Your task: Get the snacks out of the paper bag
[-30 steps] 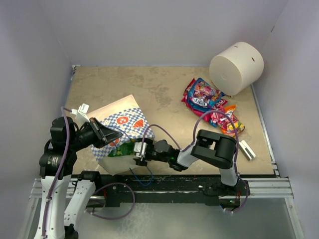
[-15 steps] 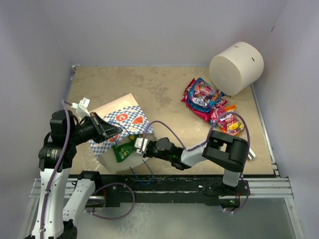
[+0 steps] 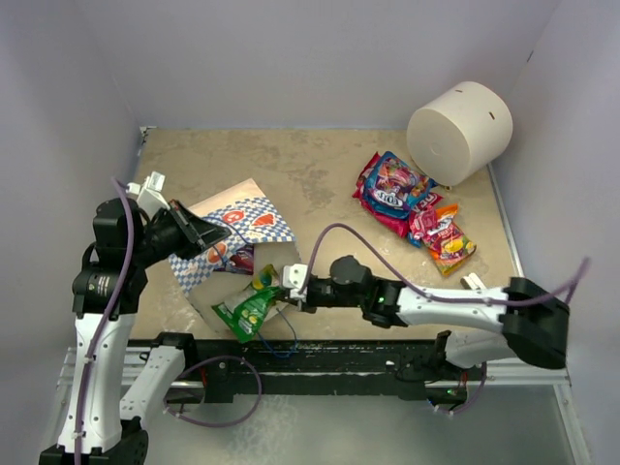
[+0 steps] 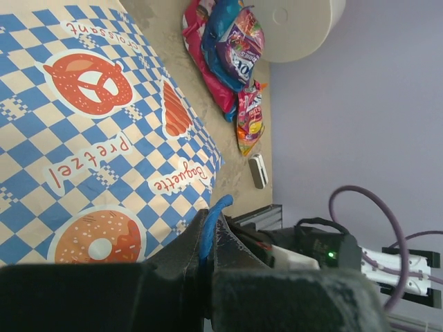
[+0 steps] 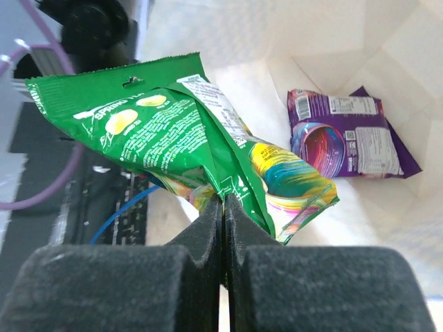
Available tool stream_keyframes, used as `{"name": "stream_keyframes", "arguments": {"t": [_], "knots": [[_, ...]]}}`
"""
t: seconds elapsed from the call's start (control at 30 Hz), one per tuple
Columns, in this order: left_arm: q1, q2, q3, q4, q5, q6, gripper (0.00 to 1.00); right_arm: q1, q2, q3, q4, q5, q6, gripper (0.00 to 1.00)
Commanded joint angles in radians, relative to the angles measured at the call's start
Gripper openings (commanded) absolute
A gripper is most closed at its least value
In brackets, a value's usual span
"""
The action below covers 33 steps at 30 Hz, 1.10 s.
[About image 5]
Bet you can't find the purple snack packet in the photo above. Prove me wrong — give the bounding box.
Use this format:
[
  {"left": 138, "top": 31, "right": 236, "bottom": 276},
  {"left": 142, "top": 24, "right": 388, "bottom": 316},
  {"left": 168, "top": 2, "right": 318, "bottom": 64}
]
[{"left": 287, "top": 87, "right": 422, "bottom": 178}]

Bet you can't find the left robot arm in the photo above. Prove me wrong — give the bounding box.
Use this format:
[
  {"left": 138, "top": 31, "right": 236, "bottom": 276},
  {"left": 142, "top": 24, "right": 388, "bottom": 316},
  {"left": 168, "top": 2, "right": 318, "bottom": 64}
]
[{"left": 1, "top": 1, "right": 152, "bottom": 85}]

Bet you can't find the green snack packet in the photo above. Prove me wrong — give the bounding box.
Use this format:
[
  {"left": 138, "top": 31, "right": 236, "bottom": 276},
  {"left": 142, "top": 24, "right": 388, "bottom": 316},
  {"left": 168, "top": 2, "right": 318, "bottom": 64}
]
[{"left": 25, "top": 53, "right": 338, "bottom": 244}]

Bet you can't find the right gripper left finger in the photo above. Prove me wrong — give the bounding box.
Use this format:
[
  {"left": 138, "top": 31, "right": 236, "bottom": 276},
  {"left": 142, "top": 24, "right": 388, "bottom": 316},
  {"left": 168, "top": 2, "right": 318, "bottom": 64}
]
[{"left": 1, "top": 197, "right": 222, "bottom": 331}]

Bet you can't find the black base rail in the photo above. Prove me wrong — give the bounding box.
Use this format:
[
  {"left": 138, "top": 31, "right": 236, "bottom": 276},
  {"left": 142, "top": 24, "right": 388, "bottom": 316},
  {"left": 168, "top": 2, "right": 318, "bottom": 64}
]
[{"left": 1, "top": 102, "right": 148, "bottom": 297}]

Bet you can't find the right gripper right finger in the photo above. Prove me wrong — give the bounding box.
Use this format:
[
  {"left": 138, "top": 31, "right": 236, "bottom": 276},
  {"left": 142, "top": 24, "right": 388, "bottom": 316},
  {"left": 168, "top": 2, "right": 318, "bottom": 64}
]
[{"left": 224, "top": 195, "right": 435, "bottom": 331}]

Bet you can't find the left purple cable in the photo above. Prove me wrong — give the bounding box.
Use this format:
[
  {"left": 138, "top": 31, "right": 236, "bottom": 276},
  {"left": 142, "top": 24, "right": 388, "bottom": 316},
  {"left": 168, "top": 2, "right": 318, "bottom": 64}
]
[{"left": 0, "top": 0, "right": 86, "bottom": 212}]

